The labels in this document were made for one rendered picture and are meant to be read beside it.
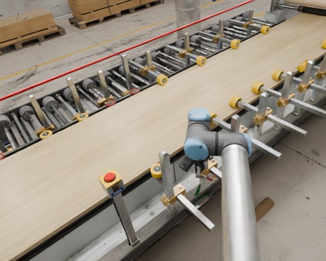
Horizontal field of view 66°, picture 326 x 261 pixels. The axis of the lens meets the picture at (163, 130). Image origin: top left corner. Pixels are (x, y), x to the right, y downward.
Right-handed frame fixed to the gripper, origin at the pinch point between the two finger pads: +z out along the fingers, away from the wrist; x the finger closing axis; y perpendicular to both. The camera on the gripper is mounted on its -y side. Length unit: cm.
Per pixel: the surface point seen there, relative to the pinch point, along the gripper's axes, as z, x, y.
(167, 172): -6.8, 6.1, -12.9
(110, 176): -24.1, 7.3, -38.0
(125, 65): -8, 115, 31
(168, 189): 5.6, 6.0, -13.8
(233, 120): -8.2, 8.0, 35.9
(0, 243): 9, 38, -89
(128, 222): 8.7, 6.0, -38.2
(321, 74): 3, 7, 133
